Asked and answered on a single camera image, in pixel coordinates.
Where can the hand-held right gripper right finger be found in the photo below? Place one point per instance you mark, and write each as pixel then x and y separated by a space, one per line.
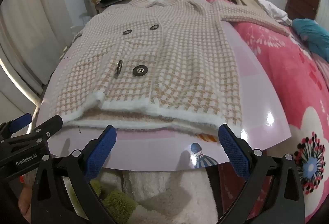
pixel 232 152

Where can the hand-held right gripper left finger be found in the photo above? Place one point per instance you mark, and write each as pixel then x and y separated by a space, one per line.
pixel 101 154

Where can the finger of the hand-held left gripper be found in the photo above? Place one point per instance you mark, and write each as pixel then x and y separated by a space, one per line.
pixel 21 121
pixel 50 125

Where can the beige white checked coat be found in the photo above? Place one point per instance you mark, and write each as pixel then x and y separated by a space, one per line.
pixel 180 59

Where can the person's left hand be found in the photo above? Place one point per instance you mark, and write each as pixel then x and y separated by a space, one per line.
pixel 25 201

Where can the white fleece robe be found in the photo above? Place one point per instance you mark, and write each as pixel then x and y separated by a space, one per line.
pixel 167 193

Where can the pink floral blanket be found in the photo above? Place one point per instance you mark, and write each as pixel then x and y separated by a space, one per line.
pixel 282 72

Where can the white curtain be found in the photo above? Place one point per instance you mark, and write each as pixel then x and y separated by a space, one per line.
pixel 30 21

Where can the teal cloth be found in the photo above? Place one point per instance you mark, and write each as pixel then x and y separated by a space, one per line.
pixel 313 34

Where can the white crumpled cloth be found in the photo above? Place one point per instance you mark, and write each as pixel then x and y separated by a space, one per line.
pixel 275 12

